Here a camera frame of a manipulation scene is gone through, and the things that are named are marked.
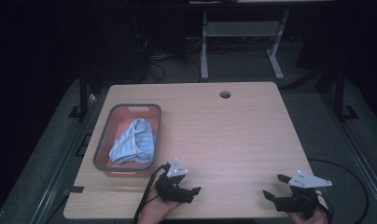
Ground red basket with grey rim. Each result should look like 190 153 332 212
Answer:
91 103 162 178

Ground tangle of floor cables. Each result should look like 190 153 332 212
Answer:
133 32 203 84

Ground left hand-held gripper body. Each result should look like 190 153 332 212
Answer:
155 158 194 204

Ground person's left hand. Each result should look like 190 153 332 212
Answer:
136 186 182 224

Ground black floor cable loop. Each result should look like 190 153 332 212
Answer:
307 158 370 224

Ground aluminium frame rail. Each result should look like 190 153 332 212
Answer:
320 91 377 216
29 90 101 224

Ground black metal frame post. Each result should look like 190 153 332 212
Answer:
332 66 360 123
68 69 90 123

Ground black tape strip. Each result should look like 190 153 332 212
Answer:
63 185 85 195

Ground grey metal stand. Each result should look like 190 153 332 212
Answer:
200 8 290 81

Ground blue striped cloth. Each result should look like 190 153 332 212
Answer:
108 118 157 165

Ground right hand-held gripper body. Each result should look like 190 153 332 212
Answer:
273 170 333 220

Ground person's right hand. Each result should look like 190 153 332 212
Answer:
286 206 329 224

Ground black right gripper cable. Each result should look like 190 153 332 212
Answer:
314 191 335 222

